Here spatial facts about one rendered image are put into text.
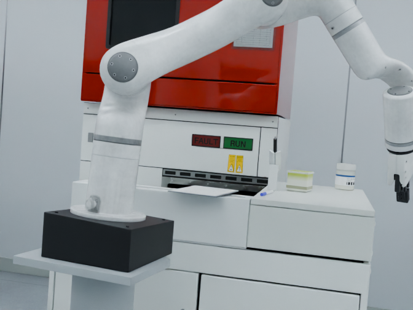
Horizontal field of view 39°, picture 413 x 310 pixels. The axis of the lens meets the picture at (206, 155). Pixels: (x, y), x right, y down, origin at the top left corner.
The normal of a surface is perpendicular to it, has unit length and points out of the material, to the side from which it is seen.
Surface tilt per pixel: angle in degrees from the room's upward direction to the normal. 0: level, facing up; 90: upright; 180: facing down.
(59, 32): 90
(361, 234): 90
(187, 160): 90
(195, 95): 90
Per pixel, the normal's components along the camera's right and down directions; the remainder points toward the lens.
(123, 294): 0.72, 0.09
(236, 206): -0.21, 0.04
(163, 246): 0.93, 0.09
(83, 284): -0.41, 0.02
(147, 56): 0.48, -0.15
